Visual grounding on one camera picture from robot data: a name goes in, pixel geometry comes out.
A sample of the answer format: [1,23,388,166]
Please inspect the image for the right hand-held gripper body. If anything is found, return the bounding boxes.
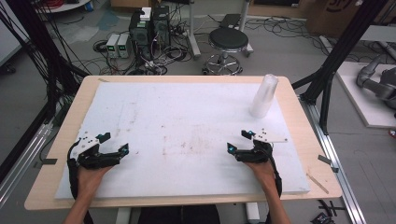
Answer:
[234,128,289,164]

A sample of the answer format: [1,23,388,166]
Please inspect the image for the cardboard box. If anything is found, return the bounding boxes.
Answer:
[305,0,396,39]

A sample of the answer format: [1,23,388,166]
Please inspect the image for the black round stool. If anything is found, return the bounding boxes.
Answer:
[202,27,255,77]

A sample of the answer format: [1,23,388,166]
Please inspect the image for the white table leg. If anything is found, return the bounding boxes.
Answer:
[115,206,134,224]
[245,202,262,224]

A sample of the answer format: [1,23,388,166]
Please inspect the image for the black computer tower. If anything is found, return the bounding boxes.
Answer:
[151,5,172,49]
[128,8,154,61]

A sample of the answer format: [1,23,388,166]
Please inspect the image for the aluminium rail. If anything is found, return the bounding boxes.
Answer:
[299,95,368,224]
[0,122,54,209]

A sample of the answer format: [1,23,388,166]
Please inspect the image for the black floor cables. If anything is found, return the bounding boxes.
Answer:
[245,14,332,58]

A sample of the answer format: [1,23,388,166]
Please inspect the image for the thin wooden stick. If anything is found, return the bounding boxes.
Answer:
[305,172,330,195]

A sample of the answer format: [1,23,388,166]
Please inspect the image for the small white box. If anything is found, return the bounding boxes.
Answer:
[139,7,153,22]

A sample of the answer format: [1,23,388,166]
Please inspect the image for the white platform board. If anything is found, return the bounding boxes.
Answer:
[335,61,396,129]

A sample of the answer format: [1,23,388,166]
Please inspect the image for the tangle of floor cables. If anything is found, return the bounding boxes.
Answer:
[92,18,194,77]

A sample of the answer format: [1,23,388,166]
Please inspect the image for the grey bench power supply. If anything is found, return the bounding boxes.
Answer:
[106,33,120,60]
[117,33,133,60]

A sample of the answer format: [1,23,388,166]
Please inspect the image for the person's left hand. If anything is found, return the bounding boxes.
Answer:
[76,164,115,200]

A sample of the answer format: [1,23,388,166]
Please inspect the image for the black metal frame with cables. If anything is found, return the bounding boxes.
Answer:
[0,0,92,185]

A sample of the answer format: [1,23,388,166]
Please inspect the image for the white stand leg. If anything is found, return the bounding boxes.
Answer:
[238,0,255,58]
[186,0,203,61]

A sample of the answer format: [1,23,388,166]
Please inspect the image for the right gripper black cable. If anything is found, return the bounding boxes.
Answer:
[261,145,283,199]

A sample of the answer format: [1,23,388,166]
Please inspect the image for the black flat device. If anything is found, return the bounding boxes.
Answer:
[219,13,243,30]

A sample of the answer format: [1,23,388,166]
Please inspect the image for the stack of clear plastic cups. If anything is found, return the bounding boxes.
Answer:
[248,73,279,119]

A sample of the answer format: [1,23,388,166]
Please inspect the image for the white foam mat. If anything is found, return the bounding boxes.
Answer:
[54,81,311,201]

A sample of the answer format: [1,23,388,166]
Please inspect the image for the black parts on floor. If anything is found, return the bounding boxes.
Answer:
[310,200,347,224]

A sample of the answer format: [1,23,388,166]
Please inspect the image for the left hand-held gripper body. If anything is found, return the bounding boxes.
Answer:
[76,132,122,171]

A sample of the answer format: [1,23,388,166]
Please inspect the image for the person's dark trousers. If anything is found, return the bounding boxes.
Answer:
[136,203,222,224]

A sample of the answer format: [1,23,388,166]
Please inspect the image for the person's right hand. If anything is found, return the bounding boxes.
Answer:
[244,160,278,193]

